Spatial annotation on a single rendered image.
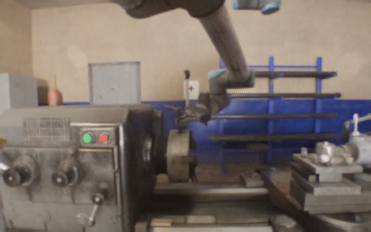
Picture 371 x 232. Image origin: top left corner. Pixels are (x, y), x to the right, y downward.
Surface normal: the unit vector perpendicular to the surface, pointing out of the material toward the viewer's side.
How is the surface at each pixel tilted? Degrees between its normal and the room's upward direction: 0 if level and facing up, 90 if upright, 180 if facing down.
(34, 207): 90
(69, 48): 90
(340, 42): 90
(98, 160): 90
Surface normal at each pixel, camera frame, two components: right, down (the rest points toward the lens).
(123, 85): -0.04, 0.09
